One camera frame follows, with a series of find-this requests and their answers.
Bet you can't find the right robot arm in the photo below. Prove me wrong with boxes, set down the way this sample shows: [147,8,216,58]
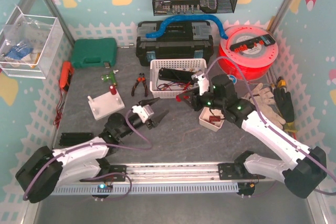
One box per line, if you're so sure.
[176,74,327,198]

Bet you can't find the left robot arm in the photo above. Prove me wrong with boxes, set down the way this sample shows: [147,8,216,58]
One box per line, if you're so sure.
[15,99,168,203]

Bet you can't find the white perforated basket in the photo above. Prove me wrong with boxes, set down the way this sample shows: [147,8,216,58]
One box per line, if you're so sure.
[150,58,207,99]

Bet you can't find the small white tray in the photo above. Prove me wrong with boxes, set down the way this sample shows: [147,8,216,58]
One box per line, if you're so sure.
[198,107,225,132]

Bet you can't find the orange black pliers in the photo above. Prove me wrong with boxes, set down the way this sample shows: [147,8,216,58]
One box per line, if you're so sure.
[131,73,149,97]

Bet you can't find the white peg fixture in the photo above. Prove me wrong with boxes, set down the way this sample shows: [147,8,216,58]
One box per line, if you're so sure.
[87,91,125,121]

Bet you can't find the green small motor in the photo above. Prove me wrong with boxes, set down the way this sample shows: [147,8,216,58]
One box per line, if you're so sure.
[101,70,118,87]

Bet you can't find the black toolbox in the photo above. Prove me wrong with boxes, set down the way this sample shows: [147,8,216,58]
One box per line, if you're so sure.
[135,20,214,67]

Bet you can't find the white work gloves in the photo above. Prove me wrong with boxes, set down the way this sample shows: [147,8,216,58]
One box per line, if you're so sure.
[251,83,286,129]

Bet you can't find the red filament spool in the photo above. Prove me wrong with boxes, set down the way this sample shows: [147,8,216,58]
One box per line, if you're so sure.
[217,25,279,81]

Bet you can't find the yellow black screwdriver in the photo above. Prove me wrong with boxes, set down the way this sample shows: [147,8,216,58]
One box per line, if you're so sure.
[270,77,287,89]

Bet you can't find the black glove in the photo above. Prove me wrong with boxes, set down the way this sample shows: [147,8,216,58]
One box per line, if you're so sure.
[274,88,295,123]

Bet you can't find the green plastic case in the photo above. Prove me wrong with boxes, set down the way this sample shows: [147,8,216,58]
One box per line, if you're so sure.
[70,38,118,69]

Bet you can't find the red multimeter leads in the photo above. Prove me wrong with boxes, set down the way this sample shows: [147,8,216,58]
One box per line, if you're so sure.
[53,90,65,128]

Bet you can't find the orange multimeter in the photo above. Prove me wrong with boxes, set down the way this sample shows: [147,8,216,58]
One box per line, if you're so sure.
[59,61,74,92]

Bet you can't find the black red connector strip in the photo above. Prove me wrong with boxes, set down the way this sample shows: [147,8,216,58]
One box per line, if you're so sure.
[229,34,276,52]

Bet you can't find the clear acrylic box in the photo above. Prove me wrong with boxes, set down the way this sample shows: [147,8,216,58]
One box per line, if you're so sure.
[1,7,64,79]

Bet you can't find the blue white gloves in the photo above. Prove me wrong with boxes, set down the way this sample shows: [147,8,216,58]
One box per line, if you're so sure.
[5,41,33,62]

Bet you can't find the solder wire spool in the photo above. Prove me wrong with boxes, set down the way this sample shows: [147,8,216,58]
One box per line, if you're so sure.
[227,74,237,85]

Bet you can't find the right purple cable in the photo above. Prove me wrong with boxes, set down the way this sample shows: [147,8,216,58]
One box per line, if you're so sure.
[202,56,336,199]

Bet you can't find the purple cable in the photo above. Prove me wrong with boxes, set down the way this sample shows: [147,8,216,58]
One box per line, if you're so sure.
[23,108,153,201]
[202,56,336,199]

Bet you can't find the blue corrugated hose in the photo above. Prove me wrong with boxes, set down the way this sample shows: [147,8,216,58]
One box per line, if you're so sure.
[146,14,229,39]

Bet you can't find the aluminium rail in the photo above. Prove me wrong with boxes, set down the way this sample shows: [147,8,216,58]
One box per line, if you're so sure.
[81,154,288,183]

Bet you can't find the grey slotted cable duct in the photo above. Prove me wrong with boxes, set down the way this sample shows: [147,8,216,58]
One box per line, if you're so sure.
[52,182,239,196]

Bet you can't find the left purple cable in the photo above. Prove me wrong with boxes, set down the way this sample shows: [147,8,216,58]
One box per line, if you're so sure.
[23,108,153,201]

